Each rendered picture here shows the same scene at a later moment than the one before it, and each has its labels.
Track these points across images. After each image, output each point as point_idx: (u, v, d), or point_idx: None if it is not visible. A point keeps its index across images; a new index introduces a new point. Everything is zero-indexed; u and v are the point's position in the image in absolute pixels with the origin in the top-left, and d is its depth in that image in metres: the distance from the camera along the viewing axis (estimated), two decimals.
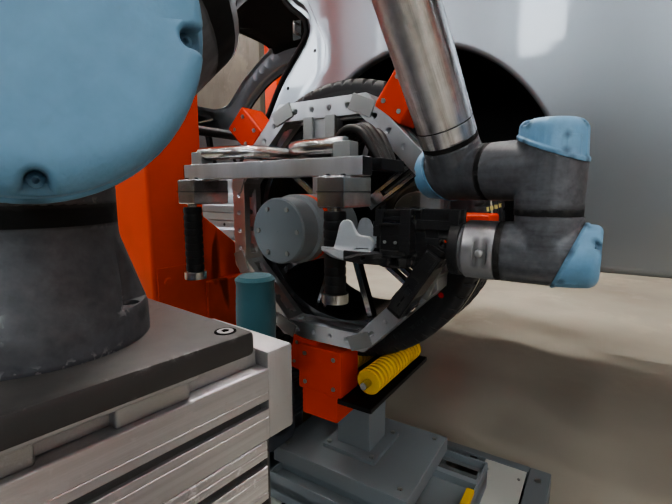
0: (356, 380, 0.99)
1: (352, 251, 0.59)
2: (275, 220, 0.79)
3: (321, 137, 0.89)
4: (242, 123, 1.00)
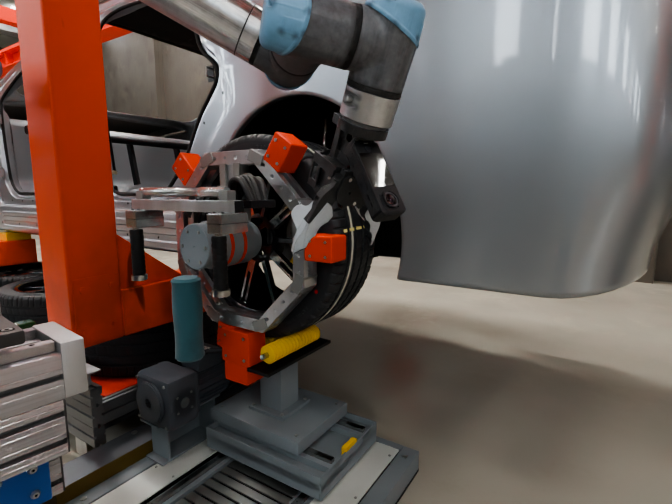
0: None
1: (309, 210, 0.59)
2: (192, 239, 1.14)
3: (232, 177, 1.24)
4: (180, 164, 1.35)
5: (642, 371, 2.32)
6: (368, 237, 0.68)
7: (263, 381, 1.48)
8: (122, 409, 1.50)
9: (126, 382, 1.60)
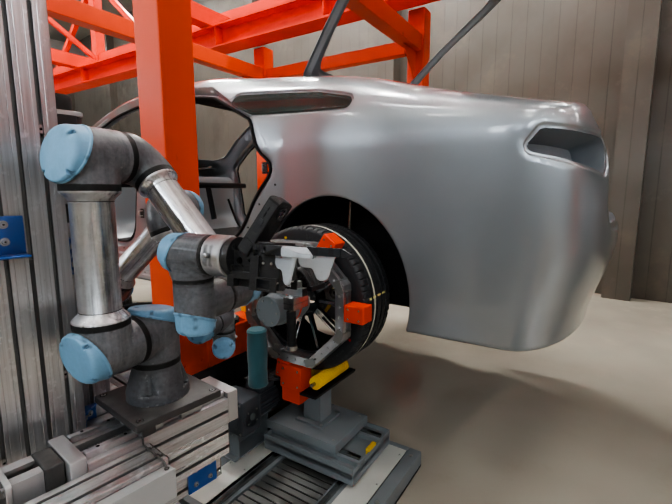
0: (310, 382, 1.86)
1: (276, 255, 0.63)
2: (266, 306, 1.67)
3: None
4: None
5: (602, 386, 2.85)
6: (340, 253, 0.72)
7: (306, 400, 2.01)
8: None
9: None
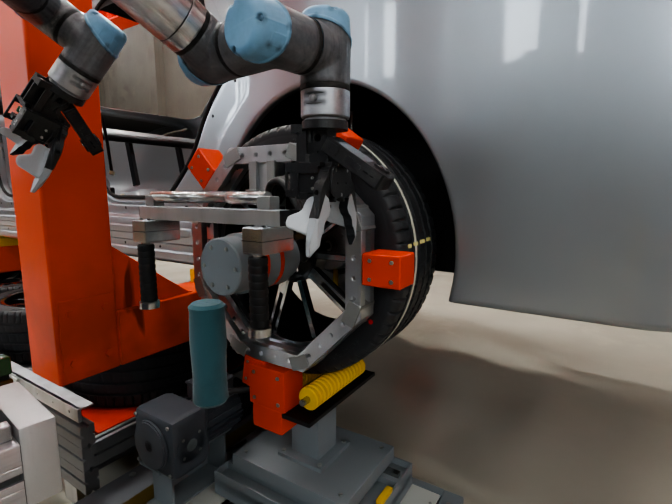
0: None
1: (311, 208, 0.59)
2: (217, 257, 0.89)
3: (264, 179, 0.99)
4: (198, 163, 1.10)
5: None
6: (350, 235, 0.71)
7: None
8: (118, 447, 1.30)
9: (123, 414, 1.39)
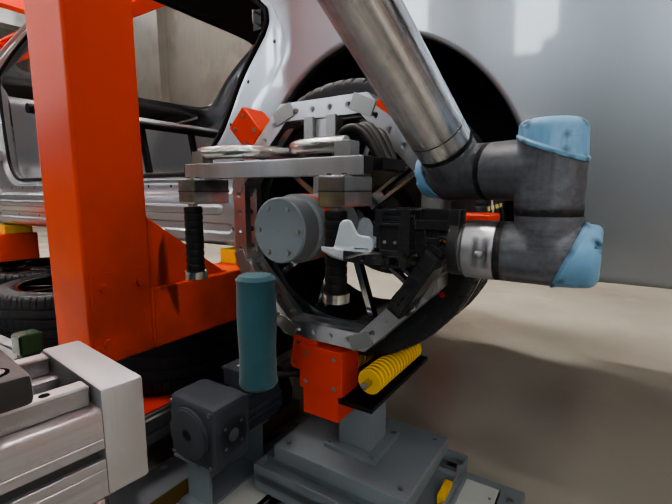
0: (357, 380, 0.99)
1: (352, 251, 0.59)
2: (276, 220, 0.79)
3: (322, 136, 0.89)
4: (243, 123, 1.00)
5: None
6: None
7: None
8: (148, 438, 1.19)
9: (152, 403, 1.29)
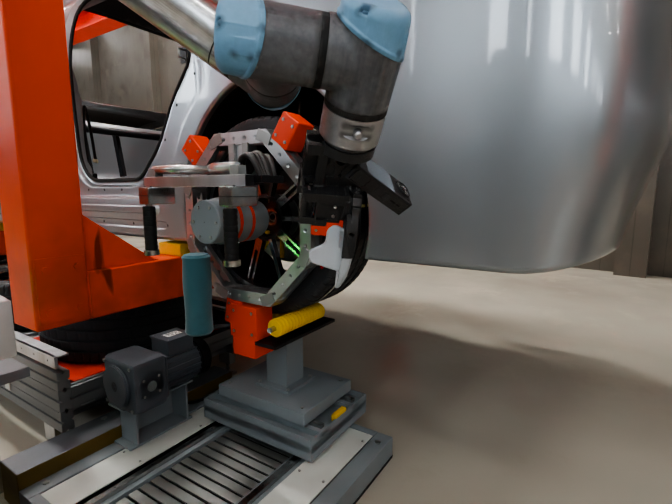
0: None
1: (343, 248, 0.56)
2: (203, 215, 1.19)
3: None
4: (190, 146, 1.39)
5: (627, 361, 2.30)
6: None
7: (269, 358, 1.52)
8: (91, 394, 1.48)
9: (98, 368, 1.58)
